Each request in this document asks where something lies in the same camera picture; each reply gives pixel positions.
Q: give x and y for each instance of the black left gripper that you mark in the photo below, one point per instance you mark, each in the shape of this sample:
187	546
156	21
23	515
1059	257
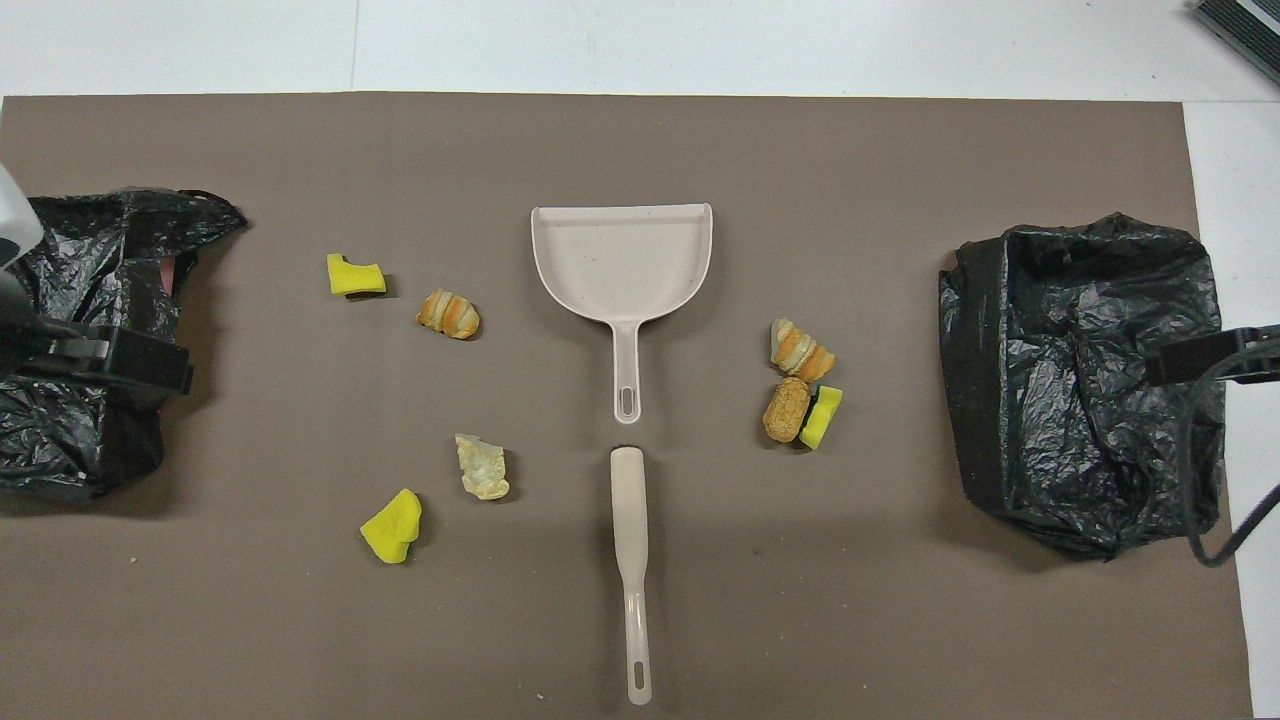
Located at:
60	362

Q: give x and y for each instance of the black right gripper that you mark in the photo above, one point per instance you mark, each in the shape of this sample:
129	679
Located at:
1262	355

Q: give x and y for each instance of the notched yellow sponge piece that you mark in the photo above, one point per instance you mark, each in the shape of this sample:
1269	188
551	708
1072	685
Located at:
352	277

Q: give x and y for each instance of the rounded yellow sponge piece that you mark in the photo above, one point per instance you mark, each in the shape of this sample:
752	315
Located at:
392	527

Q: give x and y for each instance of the golden striped croissant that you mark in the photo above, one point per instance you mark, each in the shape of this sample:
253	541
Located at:
448	314

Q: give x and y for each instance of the pale bread piece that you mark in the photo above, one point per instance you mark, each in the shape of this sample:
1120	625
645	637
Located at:
483	468

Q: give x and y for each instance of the yellow sponge with green layer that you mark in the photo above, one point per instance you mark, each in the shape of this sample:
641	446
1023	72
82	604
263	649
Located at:
822	420

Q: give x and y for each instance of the cream and orange croissant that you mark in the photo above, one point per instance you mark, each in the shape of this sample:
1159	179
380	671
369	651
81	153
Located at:
800	350

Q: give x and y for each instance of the brown cork-like piece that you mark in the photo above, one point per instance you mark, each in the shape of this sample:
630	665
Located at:
786	410

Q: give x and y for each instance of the beige plastic dustpan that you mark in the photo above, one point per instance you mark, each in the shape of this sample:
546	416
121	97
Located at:
620	260

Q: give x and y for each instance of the beige hand brush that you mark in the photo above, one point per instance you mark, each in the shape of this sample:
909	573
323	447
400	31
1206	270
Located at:
630	500

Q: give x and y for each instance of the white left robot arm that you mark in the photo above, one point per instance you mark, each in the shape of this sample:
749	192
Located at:
15	215

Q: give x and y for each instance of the pink plastic bin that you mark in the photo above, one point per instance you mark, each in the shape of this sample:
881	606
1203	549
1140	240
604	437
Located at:
172	275

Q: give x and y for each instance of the crumpled black trash bag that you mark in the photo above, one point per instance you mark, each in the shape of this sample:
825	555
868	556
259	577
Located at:
90	260

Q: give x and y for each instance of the right black trash bag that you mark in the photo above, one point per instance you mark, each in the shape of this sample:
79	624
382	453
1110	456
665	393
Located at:
1060	400

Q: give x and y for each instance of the dark ribbed grey object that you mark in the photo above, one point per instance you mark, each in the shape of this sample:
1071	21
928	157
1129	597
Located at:
1245	30

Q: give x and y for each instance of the large brown table mat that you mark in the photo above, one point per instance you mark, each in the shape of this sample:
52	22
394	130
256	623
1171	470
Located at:
640	150

